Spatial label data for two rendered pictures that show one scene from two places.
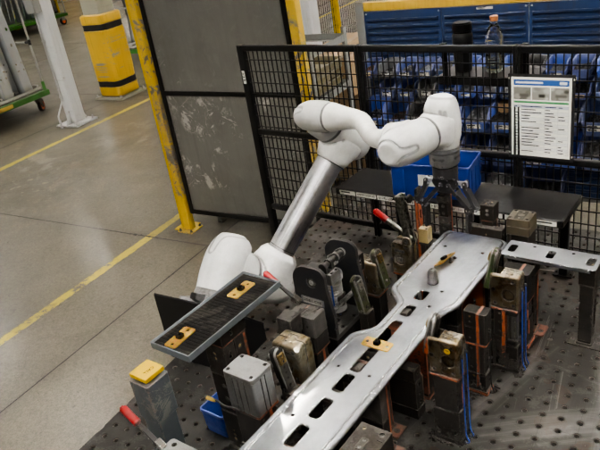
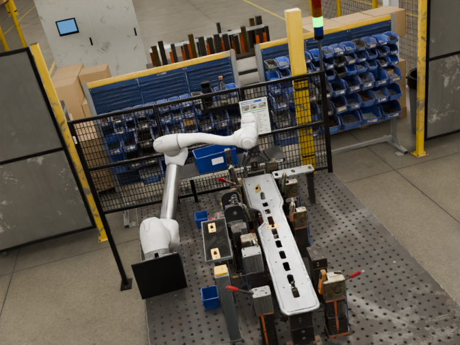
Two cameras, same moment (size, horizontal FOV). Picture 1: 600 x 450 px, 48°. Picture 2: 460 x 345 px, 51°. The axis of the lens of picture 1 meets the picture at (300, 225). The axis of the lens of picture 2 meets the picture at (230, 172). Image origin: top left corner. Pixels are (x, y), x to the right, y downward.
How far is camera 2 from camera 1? 1.66 m
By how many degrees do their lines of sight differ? 37
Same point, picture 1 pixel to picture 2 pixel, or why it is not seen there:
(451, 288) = (273, 197)
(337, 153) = (181, 159)
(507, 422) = (317, 240)
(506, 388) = not seen: hidden behind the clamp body
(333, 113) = (185, 138)
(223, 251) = (155, 227)
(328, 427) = (294, 257)
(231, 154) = (16, 202)
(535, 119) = not seen: hidden behind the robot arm
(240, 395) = (253, 265)
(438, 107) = (251, 119)
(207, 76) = not seen: outside the picture
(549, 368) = (311, 217)
